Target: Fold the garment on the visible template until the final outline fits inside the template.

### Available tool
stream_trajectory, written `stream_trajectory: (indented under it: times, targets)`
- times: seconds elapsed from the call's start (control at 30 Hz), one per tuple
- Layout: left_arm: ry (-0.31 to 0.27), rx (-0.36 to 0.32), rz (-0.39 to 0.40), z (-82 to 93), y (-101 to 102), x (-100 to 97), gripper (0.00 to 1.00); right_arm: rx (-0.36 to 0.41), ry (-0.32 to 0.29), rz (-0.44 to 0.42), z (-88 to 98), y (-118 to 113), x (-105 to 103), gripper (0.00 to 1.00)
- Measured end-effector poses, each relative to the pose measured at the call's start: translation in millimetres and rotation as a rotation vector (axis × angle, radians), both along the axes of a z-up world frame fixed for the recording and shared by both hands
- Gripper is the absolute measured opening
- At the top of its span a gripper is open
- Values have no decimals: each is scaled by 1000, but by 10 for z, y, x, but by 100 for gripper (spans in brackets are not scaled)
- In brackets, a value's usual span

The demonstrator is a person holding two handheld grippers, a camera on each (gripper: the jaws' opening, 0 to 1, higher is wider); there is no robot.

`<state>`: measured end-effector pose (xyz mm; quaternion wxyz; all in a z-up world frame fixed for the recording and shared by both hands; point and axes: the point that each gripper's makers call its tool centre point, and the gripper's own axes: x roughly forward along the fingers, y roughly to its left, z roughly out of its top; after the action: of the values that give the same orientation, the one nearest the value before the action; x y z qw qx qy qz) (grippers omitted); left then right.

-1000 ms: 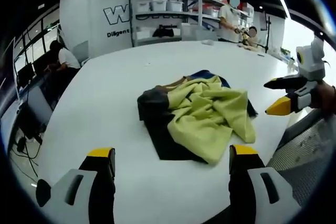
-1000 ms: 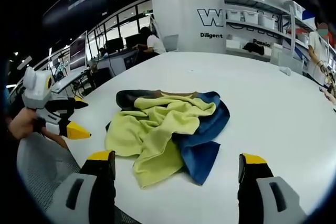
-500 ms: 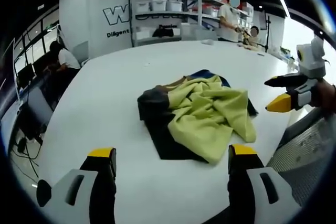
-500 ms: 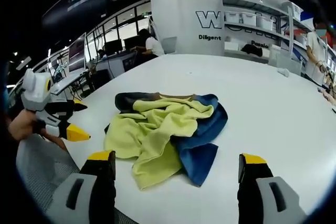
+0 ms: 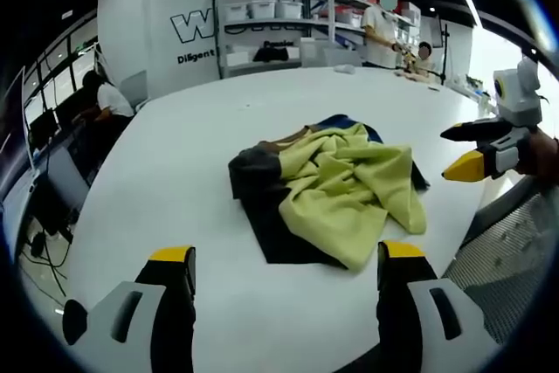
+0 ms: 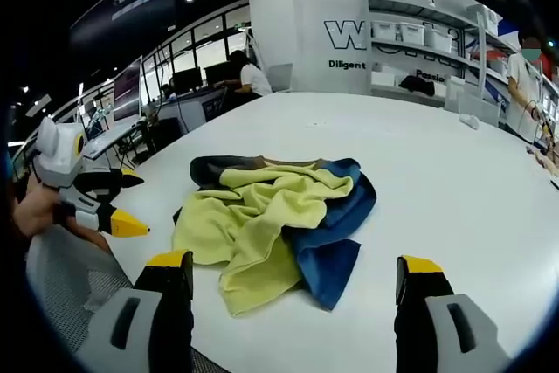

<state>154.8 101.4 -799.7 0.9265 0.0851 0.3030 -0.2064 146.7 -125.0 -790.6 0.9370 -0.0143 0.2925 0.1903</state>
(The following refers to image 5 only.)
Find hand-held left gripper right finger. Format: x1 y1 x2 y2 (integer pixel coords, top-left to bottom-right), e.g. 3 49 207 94
376 239 487 373

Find person's right hand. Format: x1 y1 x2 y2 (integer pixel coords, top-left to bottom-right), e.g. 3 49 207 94
516 128 559 178

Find white storage box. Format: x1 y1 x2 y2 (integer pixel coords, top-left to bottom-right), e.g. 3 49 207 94
276 0 304 20
248 0 278 21
224 1 251 23

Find black monitor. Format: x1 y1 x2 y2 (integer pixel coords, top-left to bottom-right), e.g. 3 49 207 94
27 107 61 152

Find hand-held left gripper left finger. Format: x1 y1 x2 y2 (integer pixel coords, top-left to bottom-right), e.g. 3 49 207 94
62 245 198 373

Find black floor cables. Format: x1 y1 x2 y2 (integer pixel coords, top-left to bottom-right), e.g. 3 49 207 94
24 227 72 298

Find grey metal shelf unit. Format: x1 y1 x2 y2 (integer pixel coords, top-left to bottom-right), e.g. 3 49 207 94
211 0 420 80

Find dark office chair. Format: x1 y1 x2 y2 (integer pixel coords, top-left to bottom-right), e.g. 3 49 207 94
36 144 92 235

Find black stand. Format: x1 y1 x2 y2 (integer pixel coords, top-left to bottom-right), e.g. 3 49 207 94
439 22 452 86

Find grey mesh chair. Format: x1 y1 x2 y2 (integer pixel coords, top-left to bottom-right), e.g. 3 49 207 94
439 178 559 345

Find yellow-green garment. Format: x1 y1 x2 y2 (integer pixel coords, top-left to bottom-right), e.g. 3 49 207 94
256 114 429 273

